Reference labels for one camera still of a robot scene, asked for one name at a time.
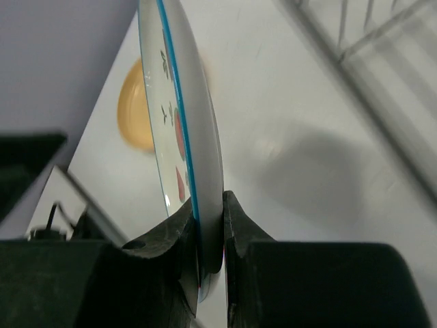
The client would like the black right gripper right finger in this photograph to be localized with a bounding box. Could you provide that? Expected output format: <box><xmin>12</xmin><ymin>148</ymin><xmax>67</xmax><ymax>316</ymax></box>
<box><xmin>223</xmin><ymin>191</ymin><xmax>431</xmax><ymax>327</ymax></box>

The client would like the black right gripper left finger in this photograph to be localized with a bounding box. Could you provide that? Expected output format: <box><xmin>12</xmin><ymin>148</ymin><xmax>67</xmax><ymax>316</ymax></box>
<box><xmin>1</xmin><ymin>202</ymin><xmax>198</xmax><ymax>327</ymax></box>

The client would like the yellow plate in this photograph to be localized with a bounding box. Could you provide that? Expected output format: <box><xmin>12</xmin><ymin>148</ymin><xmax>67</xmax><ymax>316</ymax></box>
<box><xmin>117</xmin><ymin>51</ymin><xmax>214</xmax><ymax>154</ymax></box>

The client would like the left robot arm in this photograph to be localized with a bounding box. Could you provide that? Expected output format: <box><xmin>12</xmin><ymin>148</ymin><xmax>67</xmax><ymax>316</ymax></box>
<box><xmin>1</xmin><ymin>131</ymin><xmax>127</xmax><ymax>245</ymax></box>

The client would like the black wire dish rack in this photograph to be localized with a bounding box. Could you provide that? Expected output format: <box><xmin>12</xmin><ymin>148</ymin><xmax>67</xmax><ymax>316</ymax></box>
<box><xmin>279</xmin><ymin>1</ymin><xmax>436</xmax><ymax>199</ymax></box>

